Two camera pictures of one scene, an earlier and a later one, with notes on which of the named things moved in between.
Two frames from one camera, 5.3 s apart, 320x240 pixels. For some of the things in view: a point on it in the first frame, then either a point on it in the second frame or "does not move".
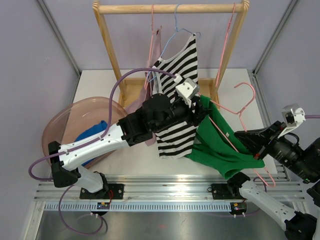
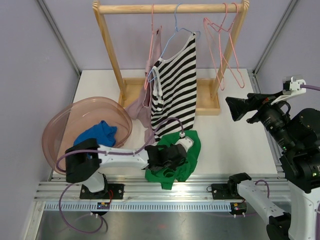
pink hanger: [147, 76] does not move
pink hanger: [239, 113] -> [213, 33]
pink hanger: [224, 42] -> [228, 50]
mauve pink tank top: [147, 92] does not move
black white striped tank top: [179, 142] does not move
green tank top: [218, 147] -> [166, 176]
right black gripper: [256, 140] -> [239, 107]
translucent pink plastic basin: [66, 124] does not move
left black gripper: [194, 118] -> [173, 166]
